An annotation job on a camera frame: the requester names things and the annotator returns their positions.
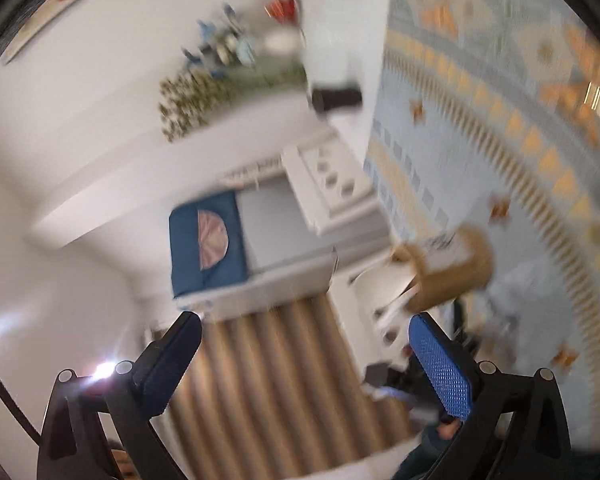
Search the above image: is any white chair with teardrop holes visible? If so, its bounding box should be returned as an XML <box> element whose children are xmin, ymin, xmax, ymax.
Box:
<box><xmin>350</xmin><ymin>265</ymin><xmax>421</xmax><ymax>361</ymax></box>
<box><xmin>281</xmin><ymin>140</ymin><xmax>381</xmax><ymax>236</ymax></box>

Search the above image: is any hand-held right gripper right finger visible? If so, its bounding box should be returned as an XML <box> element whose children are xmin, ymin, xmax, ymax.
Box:
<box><xmin>408</xmin><ymin>312</ymin><xmax>573</xmax><ymax>480</ymax></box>

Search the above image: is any bamboo utensil holder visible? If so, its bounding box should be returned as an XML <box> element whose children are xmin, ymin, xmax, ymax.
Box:
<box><xmin>392</xmin><ymin>225</ymin><xmax>496</xmax><ymax>313</ymax></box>

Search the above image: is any blue cushion with fan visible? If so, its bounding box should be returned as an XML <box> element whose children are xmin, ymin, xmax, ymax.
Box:
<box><xmin>169</xmin><ymin>191</ymin><xmax>248</xmax><ymax>298</ymax></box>

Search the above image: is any black cable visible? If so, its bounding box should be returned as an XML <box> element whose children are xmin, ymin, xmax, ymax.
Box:
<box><xmin>0</xmin><ymin>350</ymin><xmax>43</xmax><ymax>443</ymax></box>

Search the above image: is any blue patterned table mat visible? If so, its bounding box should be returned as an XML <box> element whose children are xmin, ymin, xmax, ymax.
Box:
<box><xmin>362</xmin><ymin>0</ymin><xmax>600</xmax><ymax>451</ymax></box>

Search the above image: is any dried flower bouquet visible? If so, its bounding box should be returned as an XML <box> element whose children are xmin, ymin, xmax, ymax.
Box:
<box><xmin>159</xmin><ymin>5</ymin><xmax>306</xmax><ymax>143</ymax></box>

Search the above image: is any beige striped curtain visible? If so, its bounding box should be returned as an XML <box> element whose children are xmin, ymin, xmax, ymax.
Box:
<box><xmin>145</xmin><ymin>295</ymin><xmax>421</xmax><ymax>476</ymax></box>

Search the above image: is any person's left forearm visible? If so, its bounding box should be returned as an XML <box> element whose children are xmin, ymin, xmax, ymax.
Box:
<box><xmin>395</xmin><ymin>422</ymin><xmax>463</xmax><ymax>480</ymax></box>

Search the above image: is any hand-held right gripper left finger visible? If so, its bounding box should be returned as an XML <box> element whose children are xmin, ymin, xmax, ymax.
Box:
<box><xmin>36</xmin><ymin>311</ymin><xmax>202</xmax><ymax>480</ymax></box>

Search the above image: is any dark flower pot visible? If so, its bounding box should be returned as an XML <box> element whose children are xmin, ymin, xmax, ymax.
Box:
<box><xmin>310</xmin><ymin>87</ymin><xmax>363</xmax><ymax>113</ymax></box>

